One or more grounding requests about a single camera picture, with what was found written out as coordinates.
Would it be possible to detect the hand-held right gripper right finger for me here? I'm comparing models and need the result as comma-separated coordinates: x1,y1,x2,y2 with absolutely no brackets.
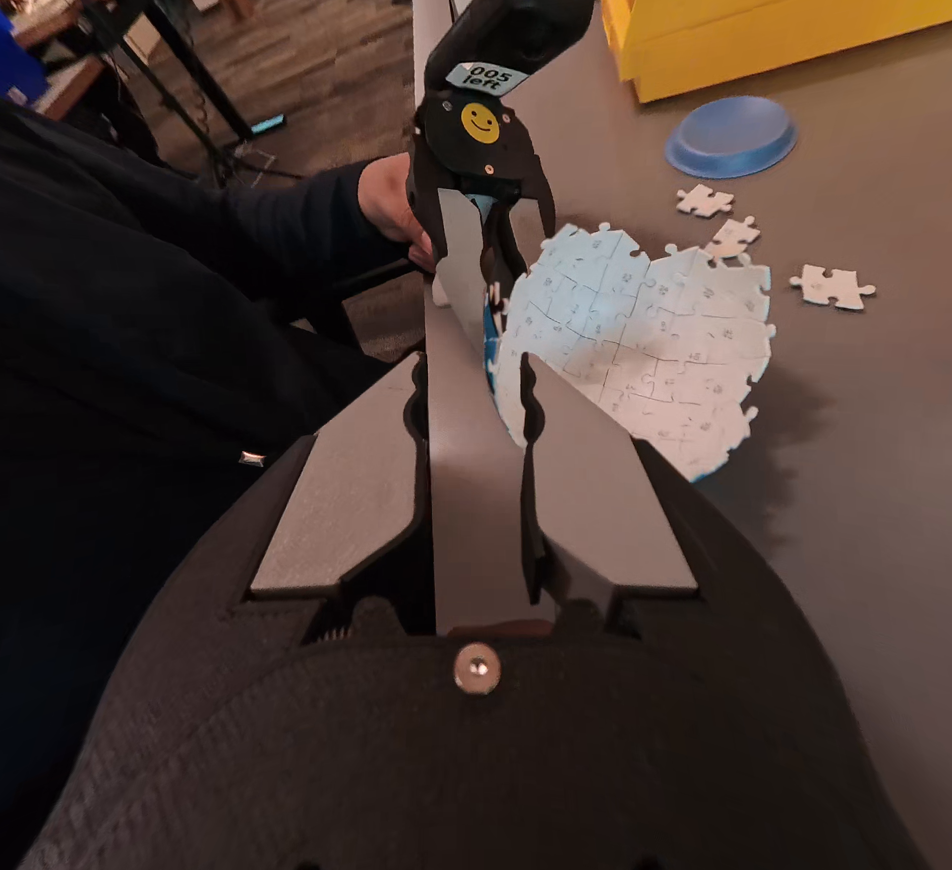
518,351,700,607

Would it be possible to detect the black tripod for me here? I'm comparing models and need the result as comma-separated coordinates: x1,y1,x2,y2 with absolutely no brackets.
15,0,306,183

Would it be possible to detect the person's left hand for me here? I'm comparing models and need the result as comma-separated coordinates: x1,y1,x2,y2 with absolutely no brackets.
357,152,438,272

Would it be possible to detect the white puzzle piece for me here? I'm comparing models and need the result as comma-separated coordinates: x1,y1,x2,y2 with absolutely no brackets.
790,264,877,312
675,183,736,219

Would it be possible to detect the joined pair of puzzle pieces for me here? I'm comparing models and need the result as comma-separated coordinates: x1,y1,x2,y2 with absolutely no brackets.
703,216,762,267

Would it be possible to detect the blue plastic stand ring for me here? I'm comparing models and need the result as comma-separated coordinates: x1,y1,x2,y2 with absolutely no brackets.
664,95,799,179

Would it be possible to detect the person's left forearm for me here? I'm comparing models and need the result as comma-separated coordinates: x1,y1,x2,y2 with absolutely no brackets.
171,160,380,291

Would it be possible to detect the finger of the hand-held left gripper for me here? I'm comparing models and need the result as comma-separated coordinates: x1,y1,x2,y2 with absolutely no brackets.
435,188,493,355
483,197,522,321

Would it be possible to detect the blue bin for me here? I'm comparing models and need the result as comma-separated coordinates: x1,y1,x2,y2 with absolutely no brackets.
0,15,46,105

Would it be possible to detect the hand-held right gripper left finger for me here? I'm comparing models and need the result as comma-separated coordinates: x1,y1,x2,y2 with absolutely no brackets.
247,351,436,601

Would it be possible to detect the partly built puzzle ball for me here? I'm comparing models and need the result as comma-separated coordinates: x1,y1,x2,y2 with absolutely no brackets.
482,222,778,484

